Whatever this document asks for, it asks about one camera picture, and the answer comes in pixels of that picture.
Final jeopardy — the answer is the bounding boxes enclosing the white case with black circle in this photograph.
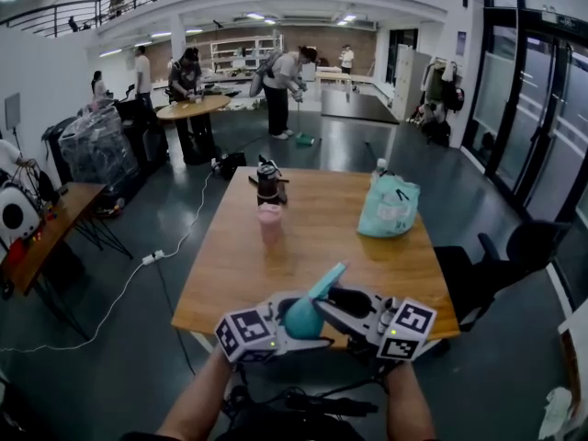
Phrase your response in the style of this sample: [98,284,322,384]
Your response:
[0,186,42,243]

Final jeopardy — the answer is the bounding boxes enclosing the white power cable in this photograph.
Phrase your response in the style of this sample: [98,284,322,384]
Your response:
[0,170,217,353]

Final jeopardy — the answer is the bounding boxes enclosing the black framed glass doors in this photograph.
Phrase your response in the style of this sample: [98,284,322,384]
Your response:
[461,0,588,311]

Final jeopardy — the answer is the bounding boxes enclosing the teal and pink spray nozzle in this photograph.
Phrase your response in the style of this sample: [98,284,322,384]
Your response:
[307,261,350,302]

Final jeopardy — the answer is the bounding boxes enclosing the white crumpled cloth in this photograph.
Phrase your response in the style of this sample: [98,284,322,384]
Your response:
[537,386,575,441]

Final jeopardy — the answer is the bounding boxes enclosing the teal spray bottle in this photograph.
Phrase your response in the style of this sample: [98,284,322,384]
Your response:
[282,294,325,340]

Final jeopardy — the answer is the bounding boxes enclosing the pink plastic cup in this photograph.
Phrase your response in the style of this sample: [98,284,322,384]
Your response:
[256,203,282,243]

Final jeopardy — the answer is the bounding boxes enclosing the black cabinet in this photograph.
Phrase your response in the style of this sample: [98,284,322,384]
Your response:
[114,98,169,174]

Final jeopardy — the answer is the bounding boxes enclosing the white desk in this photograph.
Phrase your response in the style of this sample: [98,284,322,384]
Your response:
[557,308,588,417]

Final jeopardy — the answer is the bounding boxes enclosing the grey panel on stand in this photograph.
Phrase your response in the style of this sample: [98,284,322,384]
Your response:
[4,92,22,130]

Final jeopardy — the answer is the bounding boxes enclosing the person's right forearm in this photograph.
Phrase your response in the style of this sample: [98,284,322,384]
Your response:
[383,360,435,441]

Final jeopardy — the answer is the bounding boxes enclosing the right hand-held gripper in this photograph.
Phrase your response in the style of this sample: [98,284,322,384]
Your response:
[314,285,437,368]

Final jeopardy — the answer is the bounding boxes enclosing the light wooden table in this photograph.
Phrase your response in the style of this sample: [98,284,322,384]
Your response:
[315,71,353,92]

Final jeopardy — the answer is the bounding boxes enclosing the person's left forearm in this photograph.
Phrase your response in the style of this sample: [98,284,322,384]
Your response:
[155,346,235,441]

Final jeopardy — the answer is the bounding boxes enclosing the person's dark clothing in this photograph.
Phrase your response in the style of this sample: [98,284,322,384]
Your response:
[119,411,368,441]

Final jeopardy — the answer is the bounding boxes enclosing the green dustpan with handle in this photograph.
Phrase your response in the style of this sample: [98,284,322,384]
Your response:
[293,101,316,147]

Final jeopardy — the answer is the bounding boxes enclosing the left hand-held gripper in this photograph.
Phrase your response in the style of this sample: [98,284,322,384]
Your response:
[214,289,335,365]

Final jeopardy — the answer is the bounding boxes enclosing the wooden desk with black legs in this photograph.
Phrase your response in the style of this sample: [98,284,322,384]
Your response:
[0,181,134,339]

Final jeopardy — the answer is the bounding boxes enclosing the clear bottle with white lid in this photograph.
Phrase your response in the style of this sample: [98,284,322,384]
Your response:
[370,157,390,184]

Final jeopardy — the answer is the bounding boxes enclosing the small black pouch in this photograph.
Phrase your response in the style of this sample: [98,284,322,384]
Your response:
[36,170,61,206]

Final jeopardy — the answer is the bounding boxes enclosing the teal plastic bag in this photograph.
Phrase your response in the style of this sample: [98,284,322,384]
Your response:
[356,174,422,239]

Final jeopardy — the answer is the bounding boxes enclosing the coat rack with clothes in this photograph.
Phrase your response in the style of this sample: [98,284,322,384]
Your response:
[415,57,466,149]

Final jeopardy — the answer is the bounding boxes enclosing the dark thermos bottle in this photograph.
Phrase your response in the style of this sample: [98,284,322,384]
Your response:
[248,153,290,206]

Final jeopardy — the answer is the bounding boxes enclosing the large black table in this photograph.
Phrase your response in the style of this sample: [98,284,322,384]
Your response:
[320,87,400,125]

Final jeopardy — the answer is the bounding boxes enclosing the black floor cable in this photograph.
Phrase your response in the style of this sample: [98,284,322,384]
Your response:
[155,264,198,376]

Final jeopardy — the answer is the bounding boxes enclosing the round wooden table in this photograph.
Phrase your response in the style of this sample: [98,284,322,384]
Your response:
[155,94,232,164]

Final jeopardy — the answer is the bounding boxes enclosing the white shelving unit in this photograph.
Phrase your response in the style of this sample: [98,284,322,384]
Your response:
[209,34,285,75]

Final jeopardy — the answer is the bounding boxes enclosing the plastic-wrapped black stack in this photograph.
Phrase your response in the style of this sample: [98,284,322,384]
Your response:
[58,106,139,187]

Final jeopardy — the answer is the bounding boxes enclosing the black bag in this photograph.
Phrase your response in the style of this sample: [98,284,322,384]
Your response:
[219,152,248,181]

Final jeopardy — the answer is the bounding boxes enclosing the white locker cabinet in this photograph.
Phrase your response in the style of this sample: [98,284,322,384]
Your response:
[392,43,432,121]

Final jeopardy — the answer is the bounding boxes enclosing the black office chair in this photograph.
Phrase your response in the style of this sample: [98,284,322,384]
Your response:
[434,220,571,334]

